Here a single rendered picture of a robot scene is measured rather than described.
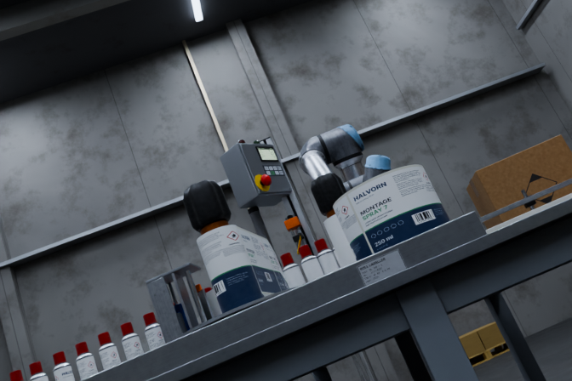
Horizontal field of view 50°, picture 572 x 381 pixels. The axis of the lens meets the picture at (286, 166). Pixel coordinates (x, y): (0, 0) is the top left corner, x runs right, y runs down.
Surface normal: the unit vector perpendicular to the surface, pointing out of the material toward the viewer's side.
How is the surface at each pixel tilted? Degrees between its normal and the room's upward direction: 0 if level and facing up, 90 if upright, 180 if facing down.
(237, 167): 90
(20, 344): 90
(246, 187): 90
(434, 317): 90
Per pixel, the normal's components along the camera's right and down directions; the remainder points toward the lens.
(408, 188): 0.30, -0.43
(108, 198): 0.02, -0.34
